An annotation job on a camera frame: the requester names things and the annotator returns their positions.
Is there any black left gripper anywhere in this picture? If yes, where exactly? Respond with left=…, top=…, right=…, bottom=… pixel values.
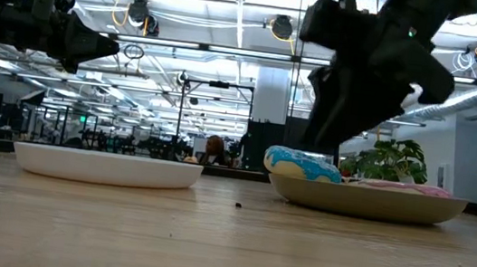
left=0, top=2, right=125, bottom=81

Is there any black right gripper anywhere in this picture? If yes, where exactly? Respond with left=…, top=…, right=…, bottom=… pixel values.
left=298, top=0, right=464, bottom=172

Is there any blue frosted donut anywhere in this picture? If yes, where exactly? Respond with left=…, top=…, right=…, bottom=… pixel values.
left=261, top=143, right=348, bottom=186

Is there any white plate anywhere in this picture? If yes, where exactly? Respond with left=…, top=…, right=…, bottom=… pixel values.
left=9, top=139, right=205, bottom=197

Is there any green potted plant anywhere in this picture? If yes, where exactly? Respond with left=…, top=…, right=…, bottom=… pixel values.
left=338, top=131, right=433, bottom=187

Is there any white plant pot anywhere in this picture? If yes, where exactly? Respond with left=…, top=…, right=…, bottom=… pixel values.
left=395, top=169, right=418, bottom=186

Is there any black cabinet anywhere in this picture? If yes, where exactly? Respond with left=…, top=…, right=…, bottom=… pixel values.
left=241, top=110, right=310, bottom=176

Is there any pink frosted donut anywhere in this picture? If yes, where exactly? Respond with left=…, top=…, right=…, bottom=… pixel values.
left=342, top=174, right=454, bottom=200

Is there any beige plate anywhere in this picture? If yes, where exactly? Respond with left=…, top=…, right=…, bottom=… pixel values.
left=264, top=172, right=471, bottom=233

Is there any person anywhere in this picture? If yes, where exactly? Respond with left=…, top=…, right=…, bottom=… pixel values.
left=196, top=132, right=235, bottom=169

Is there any white board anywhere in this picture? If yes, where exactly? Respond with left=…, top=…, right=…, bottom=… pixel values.
left=190, top=136, right=210, bottom=165

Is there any black cable loop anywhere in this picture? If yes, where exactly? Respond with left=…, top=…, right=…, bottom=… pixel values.
left=122, top=42, right=146, bottom=62

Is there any silver ventilation duct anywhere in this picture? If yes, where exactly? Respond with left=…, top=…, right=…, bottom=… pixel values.
left=399, top=75, right=477, bottom=128

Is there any black gantry frame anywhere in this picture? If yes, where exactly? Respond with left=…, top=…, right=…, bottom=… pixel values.
left=174, top=76, right=256, bottom=149

